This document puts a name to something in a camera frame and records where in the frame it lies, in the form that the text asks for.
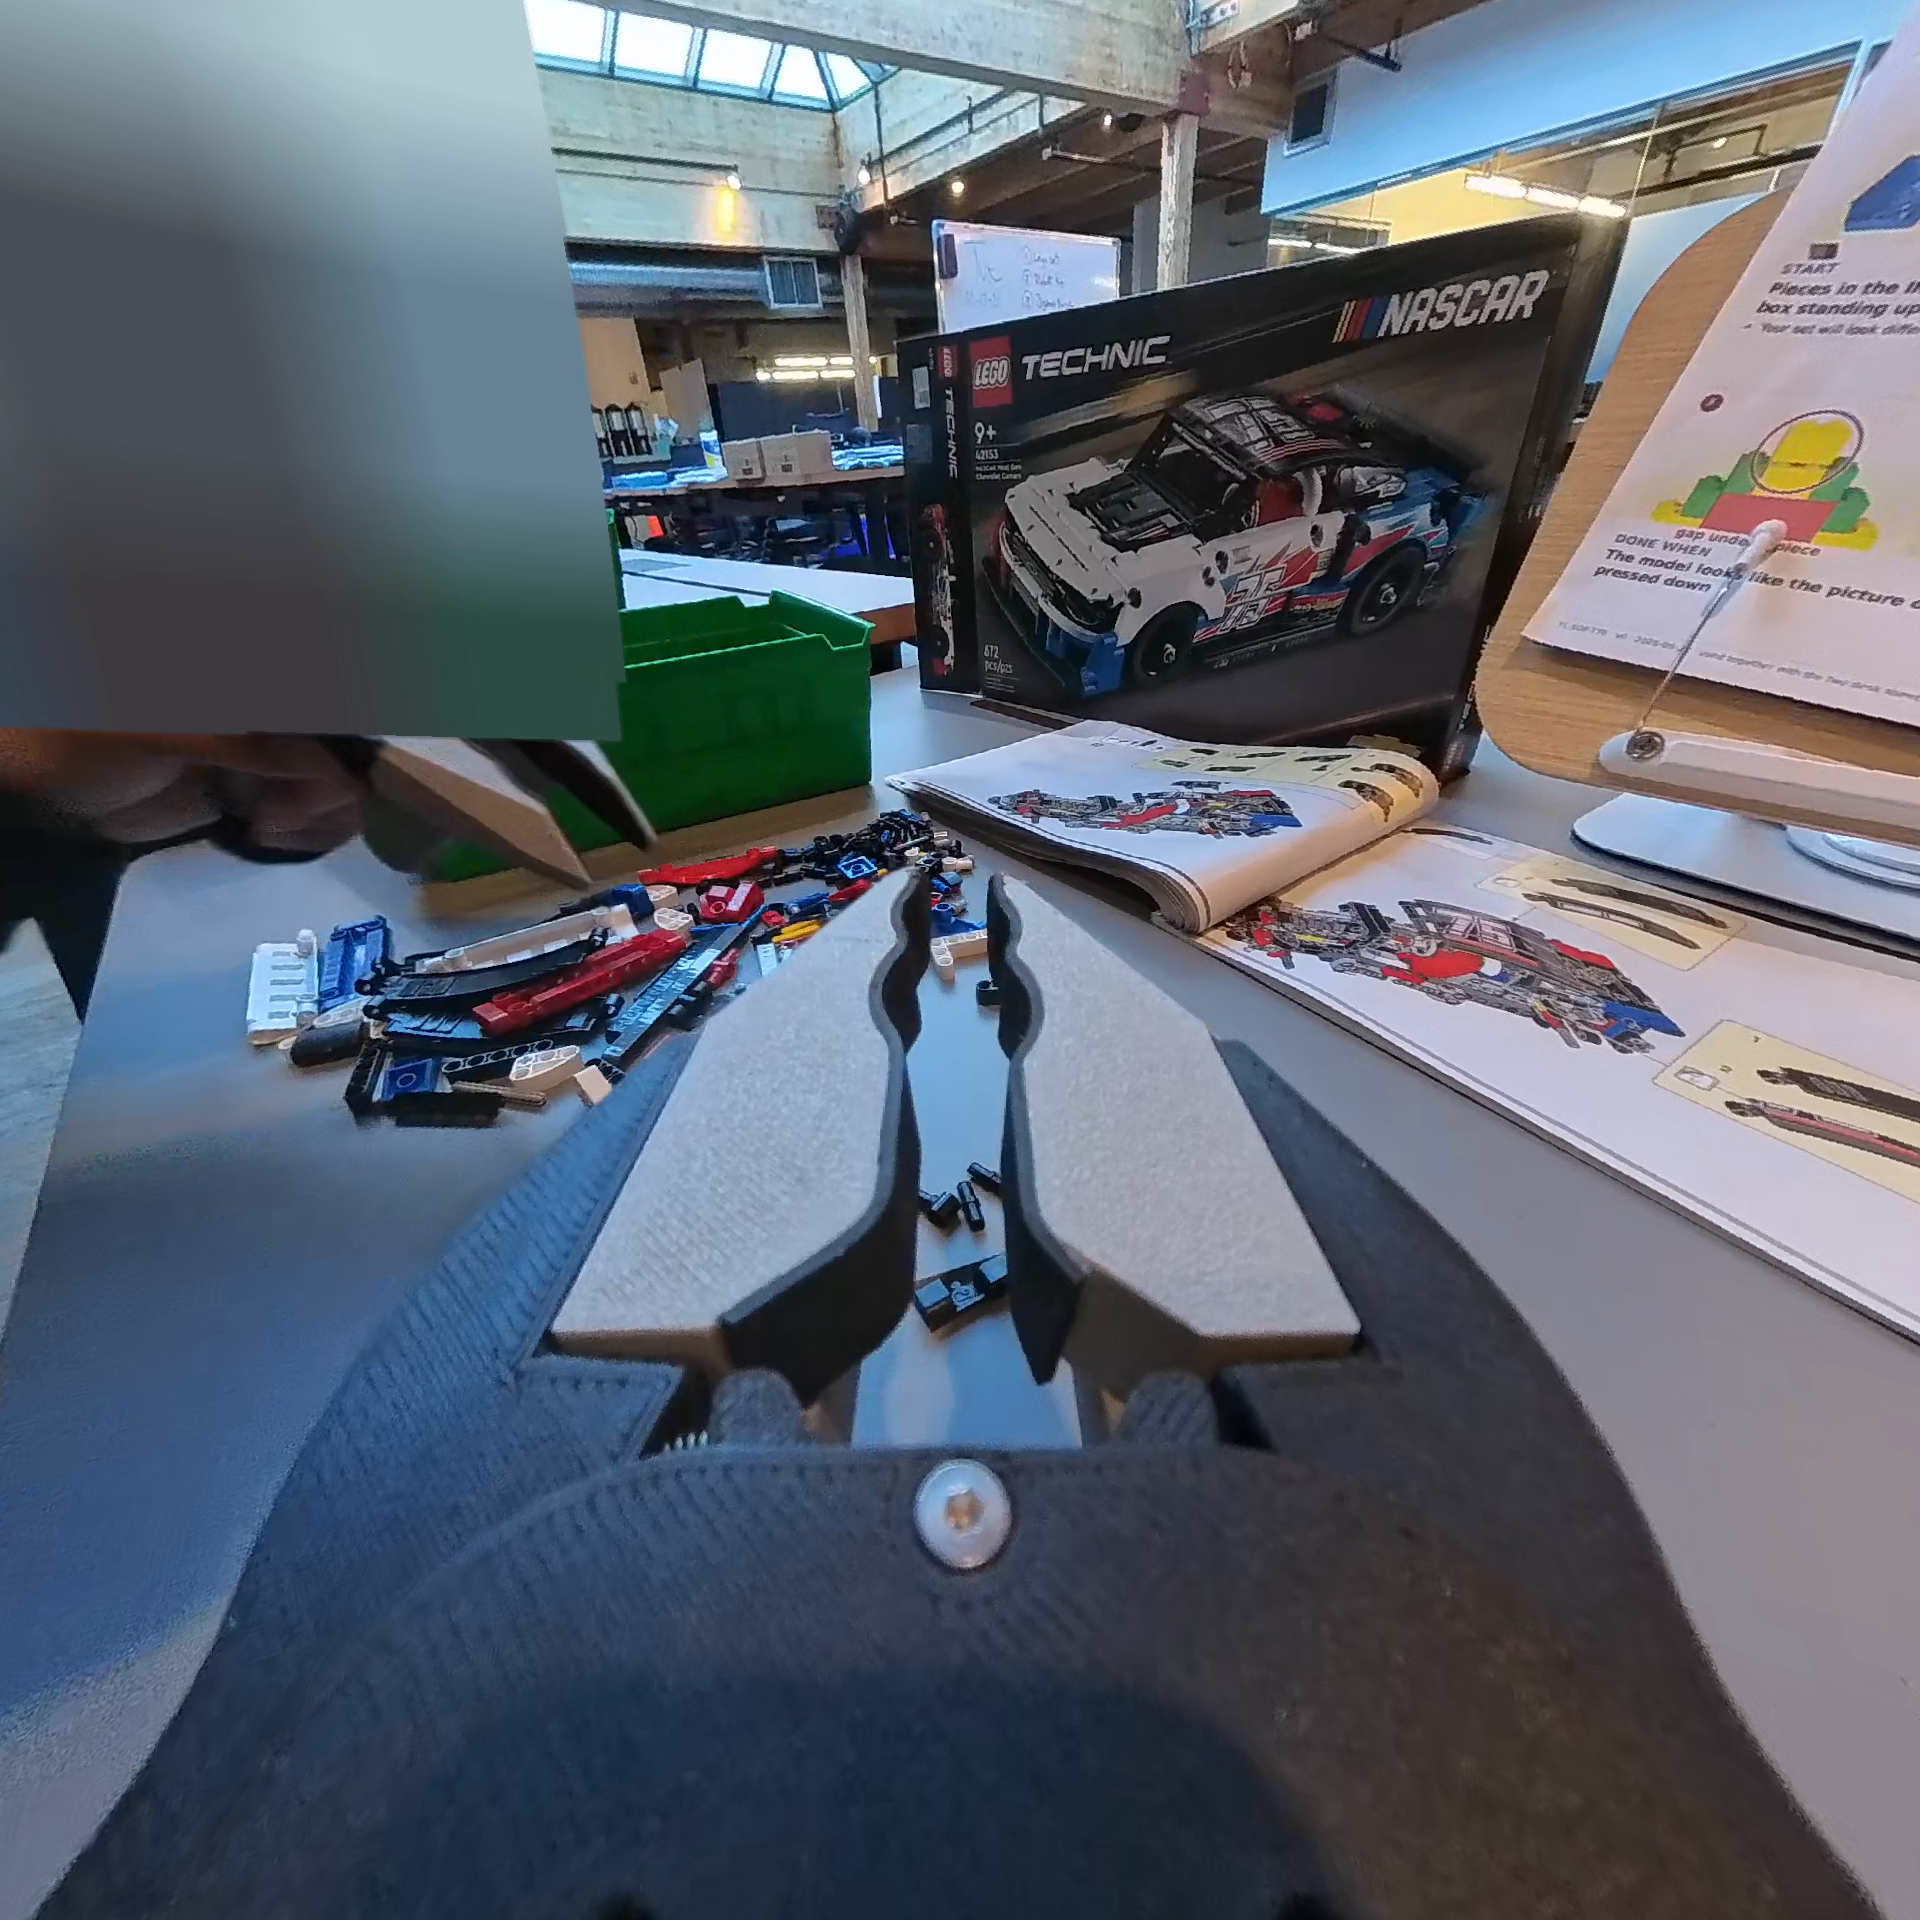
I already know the open instruction booklet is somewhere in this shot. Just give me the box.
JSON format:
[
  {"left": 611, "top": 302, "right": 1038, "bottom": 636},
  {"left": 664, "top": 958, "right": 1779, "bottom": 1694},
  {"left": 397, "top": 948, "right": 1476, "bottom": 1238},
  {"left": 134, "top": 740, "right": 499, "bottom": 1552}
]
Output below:
[{"left": 885, "top": 720, "right": 1920, "bottom": 1337}]

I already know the cluttered work table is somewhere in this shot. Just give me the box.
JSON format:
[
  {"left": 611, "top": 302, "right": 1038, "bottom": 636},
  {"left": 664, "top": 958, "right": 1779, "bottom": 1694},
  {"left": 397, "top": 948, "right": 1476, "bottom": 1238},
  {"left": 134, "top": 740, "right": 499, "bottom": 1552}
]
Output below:
[{"left": 609, "top": 451, "right": 910, "bottom": 518}]

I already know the grey desk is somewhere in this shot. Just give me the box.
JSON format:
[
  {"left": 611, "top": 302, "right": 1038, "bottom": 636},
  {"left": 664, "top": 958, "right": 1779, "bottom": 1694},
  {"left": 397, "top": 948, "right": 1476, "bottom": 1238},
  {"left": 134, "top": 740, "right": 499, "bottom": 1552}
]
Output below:
[{"left": 0, "top": 661, "right": 1920, "bottom": 1920}]

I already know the person's left hand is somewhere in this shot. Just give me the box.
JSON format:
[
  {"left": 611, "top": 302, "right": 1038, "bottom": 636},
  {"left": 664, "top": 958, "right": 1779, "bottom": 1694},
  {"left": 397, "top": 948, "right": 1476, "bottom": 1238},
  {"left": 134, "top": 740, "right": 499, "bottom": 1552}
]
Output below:
[{"left": 120, "top": 737, "right": 378, "bottom": 868}]

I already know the black connector brick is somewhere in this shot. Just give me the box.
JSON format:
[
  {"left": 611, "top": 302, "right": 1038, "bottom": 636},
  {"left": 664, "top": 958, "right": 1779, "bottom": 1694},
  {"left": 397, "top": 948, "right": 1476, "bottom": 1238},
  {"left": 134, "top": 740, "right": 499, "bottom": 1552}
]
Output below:
[{"left": 912, "top": 1258, "right": 1010, "bottom": 1334}]

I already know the pile of toy bricks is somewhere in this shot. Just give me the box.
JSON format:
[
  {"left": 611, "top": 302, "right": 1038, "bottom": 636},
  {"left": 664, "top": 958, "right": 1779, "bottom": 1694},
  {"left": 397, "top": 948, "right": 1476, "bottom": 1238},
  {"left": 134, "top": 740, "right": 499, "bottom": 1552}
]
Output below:
[{"left": 244, "top": 809, "right": 998, "bottom": 1128}]

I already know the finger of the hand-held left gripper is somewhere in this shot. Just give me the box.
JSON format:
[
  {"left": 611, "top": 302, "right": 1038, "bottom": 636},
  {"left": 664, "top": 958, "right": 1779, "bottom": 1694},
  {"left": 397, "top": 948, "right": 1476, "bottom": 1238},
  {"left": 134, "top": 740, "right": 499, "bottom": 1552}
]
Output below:
[
  {"left": 499, "top": 738, "right": 664, "bottom": 857},
  {"left": 368, "top": 738, "right": 595, "bottom": 890}
]

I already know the whiteboard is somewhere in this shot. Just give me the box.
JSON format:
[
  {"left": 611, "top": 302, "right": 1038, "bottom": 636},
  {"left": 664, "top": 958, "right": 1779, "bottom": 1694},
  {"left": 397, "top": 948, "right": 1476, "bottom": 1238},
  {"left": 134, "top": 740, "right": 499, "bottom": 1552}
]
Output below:
[{"left": 933, "top": 222, "right": 1123, "bottom": 336}]

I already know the wooden document stand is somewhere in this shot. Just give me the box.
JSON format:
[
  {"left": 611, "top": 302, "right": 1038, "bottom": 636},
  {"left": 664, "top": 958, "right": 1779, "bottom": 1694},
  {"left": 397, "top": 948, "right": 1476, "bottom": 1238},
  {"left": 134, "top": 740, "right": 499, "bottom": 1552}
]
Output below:
[{"left": 1474, "top": 36, "right": 1920, "bottom": 947}]

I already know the toy car set box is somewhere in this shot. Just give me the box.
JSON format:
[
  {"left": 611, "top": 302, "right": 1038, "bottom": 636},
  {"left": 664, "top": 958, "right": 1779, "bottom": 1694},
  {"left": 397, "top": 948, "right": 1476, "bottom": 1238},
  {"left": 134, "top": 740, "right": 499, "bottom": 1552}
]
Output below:
[{"left": 896, "top": 211, "right": 1629, "bottom": 781}]

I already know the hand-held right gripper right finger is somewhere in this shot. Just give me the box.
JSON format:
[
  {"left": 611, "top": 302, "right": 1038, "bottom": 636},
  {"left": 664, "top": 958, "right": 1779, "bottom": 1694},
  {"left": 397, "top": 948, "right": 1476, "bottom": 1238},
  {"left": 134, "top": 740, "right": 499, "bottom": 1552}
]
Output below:
[{"left": 986, "top": 874, "right": 1364, "bottom": 1386}]

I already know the white table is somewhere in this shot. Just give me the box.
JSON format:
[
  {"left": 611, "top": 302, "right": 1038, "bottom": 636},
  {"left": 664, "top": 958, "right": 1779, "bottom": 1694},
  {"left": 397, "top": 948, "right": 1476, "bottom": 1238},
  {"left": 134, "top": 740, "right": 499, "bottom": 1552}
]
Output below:
[{"left": 620, "top": 547, "right": 916, "bottom": 669}]

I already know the printed instruction sheet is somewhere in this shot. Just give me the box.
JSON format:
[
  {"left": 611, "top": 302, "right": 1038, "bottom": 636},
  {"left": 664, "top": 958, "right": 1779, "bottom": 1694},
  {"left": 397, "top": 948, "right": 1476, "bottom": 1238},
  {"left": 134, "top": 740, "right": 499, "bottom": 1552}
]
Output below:
[{"left": 1522, "top": 30, "right": 1920, "bottom": 730}]

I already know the green plastic bin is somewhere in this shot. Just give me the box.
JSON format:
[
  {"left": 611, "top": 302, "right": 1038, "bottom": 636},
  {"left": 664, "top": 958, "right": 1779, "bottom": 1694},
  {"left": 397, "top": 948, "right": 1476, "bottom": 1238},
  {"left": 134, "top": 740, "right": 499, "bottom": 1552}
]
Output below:
[{"left": 428, "top": 516, "right": 875, "bottom": 888}]

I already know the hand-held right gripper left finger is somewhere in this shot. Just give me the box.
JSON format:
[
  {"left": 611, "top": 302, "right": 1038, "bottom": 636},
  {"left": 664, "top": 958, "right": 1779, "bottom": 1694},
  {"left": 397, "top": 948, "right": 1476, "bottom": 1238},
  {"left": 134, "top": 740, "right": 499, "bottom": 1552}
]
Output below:
[{"left": 552, "top": 866, "right": 929, "bottom": 1403}]

